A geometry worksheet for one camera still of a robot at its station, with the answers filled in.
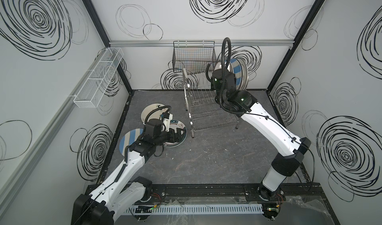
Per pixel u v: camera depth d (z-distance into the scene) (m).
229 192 0.76
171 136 0.68
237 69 0.74
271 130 0.44
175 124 0.98
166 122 0.71
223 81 0.46
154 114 0.70
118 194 0.44
